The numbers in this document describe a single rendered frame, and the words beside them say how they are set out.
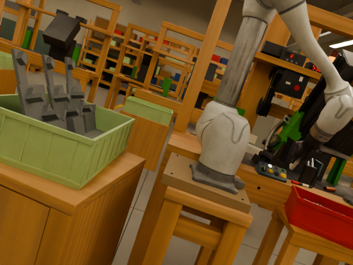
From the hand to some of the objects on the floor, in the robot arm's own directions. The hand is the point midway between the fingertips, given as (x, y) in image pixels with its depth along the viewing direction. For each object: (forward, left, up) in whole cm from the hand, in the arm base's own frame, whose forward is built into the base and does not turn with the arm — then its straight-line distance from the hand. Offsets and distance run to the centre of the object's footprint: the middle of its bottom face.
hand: (294, 163), depth 145 cm
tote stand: (-21, +101, -103) cm, 145 cm away
